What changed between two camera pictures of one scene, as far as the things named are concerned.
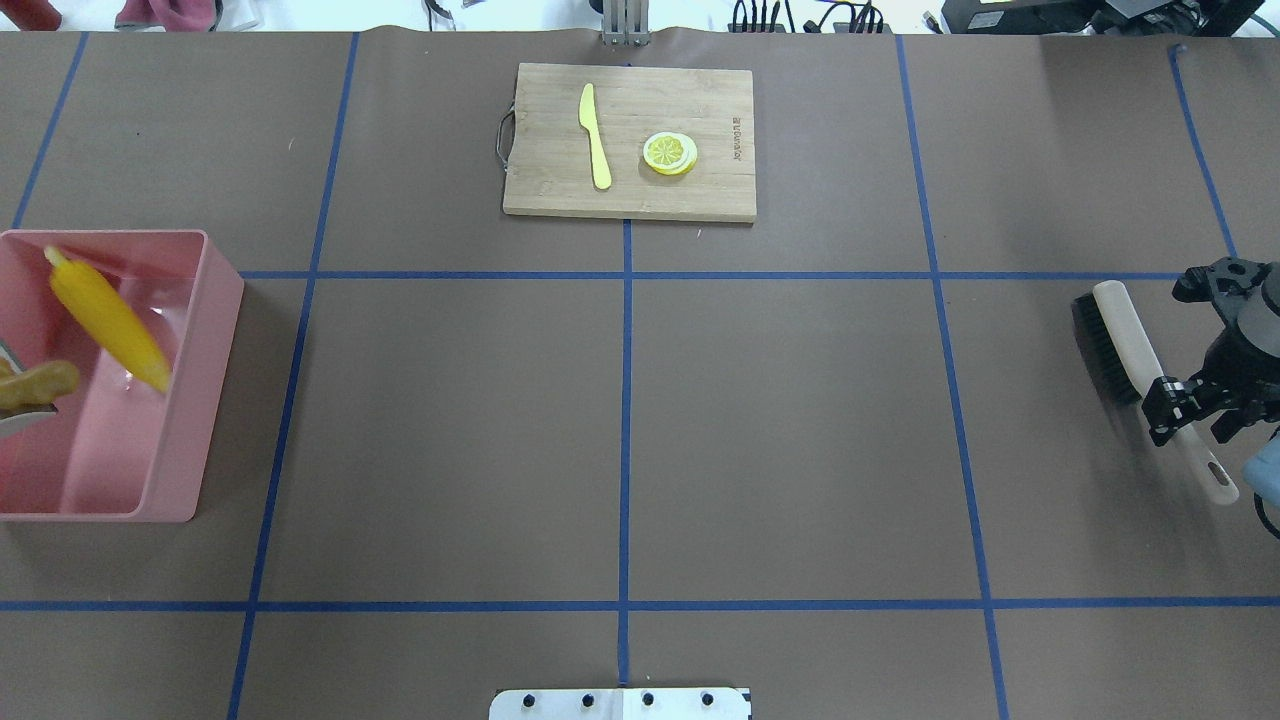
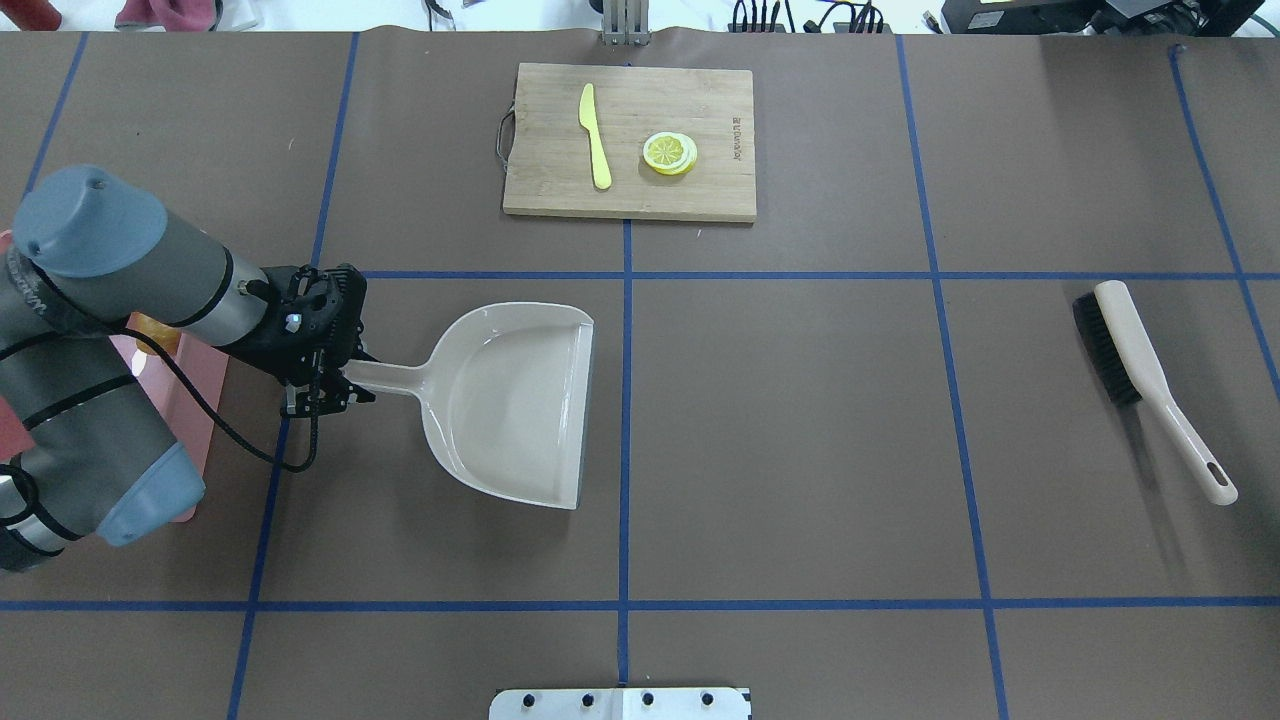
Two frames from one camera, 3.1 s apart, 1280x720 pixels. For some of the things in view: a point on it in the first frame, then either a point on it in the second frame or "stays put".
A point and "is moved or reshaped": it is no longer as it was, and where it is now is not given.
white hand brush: [1126, 362] stays put
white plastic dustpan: [12, 418] is moved or reshaped
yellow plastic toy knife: [601, 167] stays put
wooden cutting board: [550, 169] stays put
